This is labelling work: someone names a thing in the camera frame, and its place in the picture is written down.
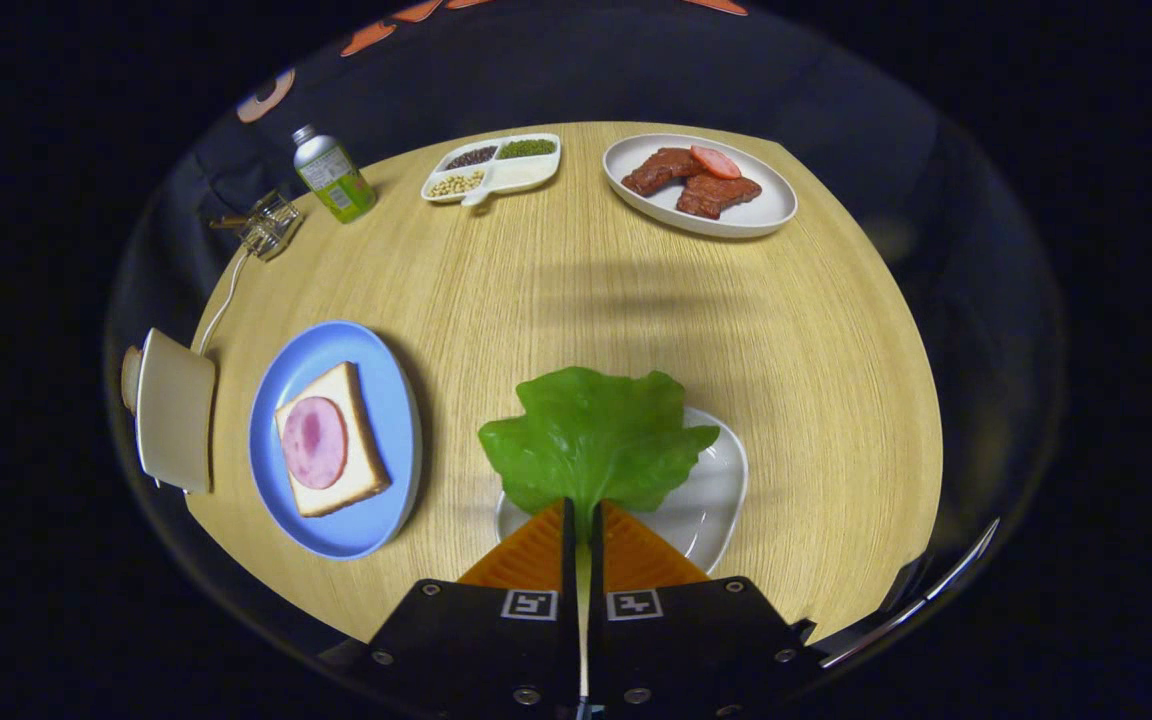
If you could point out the white divided dish with beans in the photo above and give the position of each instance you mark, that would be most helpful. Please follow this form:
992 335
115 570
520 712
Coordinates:
516 176

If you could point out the white bread slice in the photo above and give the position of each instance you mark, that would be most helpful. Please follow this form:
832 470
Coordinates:
331 503

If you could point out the green lettuce leaf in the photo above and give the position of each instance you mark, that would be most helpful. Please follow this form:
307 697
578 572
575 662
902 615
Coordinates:
586 440

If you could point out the white oval plate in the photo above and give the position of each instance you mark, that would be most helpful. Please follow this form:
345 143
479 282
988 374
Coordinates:
756 215

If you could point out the brown meat piece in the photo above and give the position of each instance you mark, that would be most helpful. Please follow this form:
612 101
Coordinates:
716 196
656 170

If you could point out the white toaster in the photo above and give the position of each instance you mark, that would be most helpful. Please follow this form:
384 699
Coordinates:
176 410

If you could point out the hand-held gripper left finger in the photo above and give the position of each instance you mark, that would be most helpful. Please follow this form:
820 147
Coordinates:
496 650

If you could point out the silver bottle with green label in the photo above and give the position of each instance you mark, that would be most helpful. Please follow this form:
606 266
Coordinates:
336 180

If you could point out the blue plate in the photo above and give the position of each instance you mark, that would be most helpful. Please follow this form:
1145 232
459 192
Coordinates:
376 380

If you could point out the pink sausage slice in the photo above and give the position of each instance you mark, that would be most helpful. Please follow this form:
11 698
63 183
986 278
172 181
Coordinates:
716 162

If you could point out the black backdrop cloth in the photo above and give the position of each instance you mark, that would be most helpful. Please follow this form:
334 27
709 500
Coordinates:
636 60

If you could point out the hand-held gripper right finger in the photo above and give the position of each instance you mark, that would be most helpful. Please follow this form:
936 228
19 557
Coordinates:
686 650

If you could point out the pink ham slice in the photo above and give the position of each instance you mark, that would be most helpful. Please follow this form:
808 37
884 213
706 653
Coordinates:
314 442

